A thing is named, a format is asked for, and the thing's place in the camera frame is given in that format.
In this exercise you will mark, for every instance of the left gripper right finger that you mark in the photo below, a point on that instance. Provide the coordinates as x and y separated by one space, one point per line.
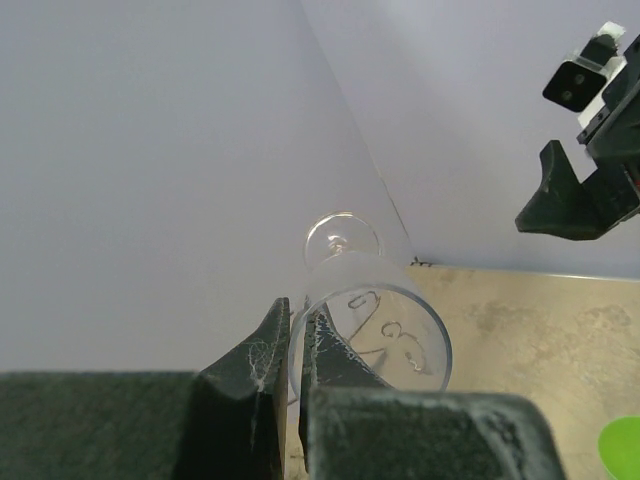
353 426

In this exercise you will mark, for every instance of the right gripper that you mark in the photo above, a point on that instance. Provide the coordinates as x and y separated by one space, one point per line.
563 207

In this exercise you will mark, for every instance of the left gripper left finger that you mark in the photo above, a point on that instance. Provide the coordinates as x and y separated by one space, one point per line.
224 422

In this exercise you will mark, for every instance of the clear short wine glass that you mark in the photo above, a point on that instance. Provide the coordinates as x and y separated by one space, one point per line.
345 257

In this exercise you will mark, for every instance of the metal wine glass rack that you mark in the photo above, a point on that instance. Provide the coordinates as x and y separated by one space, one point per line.
392 333

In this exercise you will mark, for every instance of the green plastic wine glass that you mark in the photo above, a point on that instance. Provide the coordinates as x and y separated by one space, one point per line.
618 448

